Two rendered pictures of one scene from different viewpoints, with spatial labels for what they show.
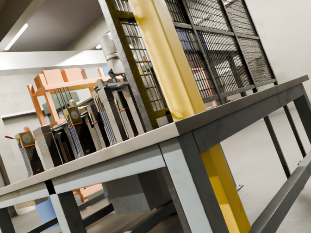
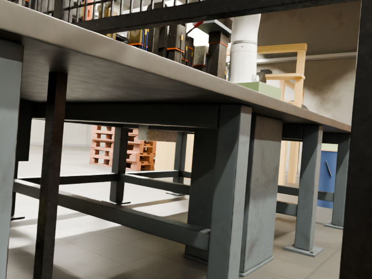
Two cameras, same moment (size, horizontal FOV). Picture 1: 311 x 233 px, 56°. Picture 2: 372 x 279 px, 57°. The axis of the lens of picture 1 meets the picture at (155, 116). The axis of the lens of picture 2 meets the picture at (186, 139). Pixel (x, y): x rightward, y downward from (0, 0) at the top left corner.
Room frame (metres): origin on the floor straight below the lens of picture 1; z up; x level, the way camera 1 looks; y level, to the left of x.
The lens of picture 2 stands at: (2.27, -1.50, 0.54)
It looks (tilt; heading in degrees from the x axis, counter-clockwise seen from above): 0 degrees down; 86
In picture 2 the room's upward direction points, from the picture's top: 5 degrees clockwise
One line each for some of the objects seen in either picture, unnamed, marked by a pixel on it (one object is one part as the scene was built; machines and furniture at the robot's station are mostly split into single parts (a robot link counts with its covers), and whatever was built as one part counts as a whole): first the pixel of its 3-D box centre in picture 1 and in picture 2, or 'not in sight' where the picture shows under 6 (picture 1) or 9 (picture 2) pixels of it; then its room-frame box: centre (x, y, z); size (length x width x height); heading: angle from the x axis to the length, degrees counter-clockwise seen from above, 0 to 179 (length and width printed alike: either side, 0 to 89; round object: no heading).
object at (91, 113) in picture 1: (98, 127); not in sight; (1.83, 0.36, 0.84); 0.10 x 0.05 x 0.29; 144
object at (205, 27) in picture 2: (93, 99); (218, 32); (2.55, 0.46, 1.16); 0.37 x 0.14 x 0.02; 54
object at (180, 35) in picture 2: not in sight; (176, 65); (2.31, 0.18, 0.89); 0.09 x 0.08 x 0.38; 144
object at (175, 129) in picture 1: (111, 150); (156, 110); (2.23, 0.41, 0.68); 2.56 x 1.61 x 0.04; 50
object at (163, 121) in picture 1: (156, 95); not in sight; (1.60, -0.05, 0.88); 0.08 x 0.08 x 0.36; 54
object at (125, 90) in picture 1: (135, 110); not in sight; (1.61, 0.09, 0.84); 0.05 x 0.05 x 0.29; 54
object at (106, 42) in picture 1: (108, 45); not in sight; (1.82, 0.12, 1.31); 0.09 x 0.08 x 0.13; 85
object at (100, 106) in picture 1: (107, 118); not in sight; (1.72, 0.27, 0.87); 0.12 x 0.07 x 0.35; 144
